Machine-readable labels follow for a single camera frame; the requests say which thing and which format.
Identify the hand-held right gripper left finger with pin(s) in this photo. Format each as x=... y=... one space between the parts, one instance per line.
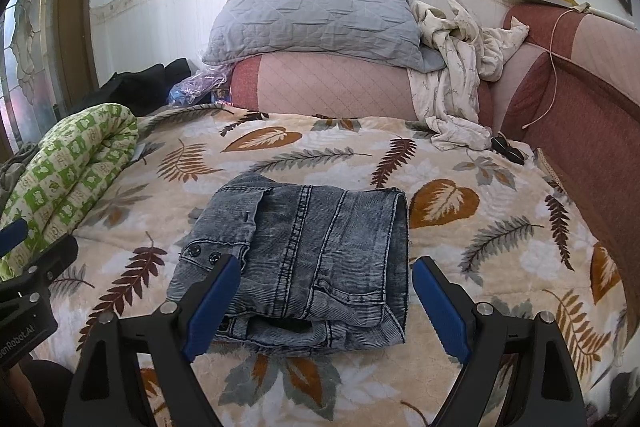
x=210 y=307

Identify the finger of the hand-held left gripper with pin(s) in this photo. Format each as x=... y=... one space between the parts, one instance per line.
x=12 y=234
x=45 y=262

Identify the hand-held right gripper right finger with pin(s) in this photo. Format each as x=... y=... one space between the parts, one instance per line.
x=442 y=307

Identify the blue denim pants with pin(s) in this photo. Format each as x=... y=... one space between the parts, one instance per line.
x=325 y=257

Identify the person's left forearm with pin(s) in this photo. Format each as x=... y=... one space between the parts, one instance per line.
x=47 y=394

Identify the grey cloth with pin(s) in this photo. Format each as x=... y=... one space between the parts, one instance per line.
x=15 y=177

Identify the green checkered quilt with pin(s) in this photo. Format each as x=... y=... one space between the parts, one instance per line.
x=70 y=167

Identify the leaf-print blanket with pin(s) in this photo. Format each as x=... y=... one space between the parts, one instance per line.
x=200 y=187

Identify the small black clip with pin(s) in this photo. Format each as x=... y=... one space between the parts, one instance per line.
x=507 y=150

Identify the wooden door with stained glass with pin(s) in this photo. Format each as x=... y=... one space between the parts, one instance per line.
x=35 y=47

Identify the black clothing pile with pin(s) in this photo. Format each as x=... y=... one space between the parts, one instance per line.
x=130 y=84

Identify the purple plastic bag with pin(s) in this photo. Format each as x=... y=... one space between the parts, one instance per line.
x=195 y=87

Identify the white patterned cloth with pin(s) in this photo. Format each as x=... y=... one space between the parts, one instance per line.
x=455 y=82

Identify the red and pink backrest cushion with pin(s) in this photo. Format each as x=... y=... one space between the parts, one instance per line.
x=590 y=122

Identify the pink and red bolster cushion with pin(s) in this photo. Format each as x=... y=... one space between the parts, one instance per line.
x=340 y=82

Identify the grey quilted pillow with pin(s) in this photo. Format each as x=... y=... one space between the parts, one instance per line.
x=310 y=12

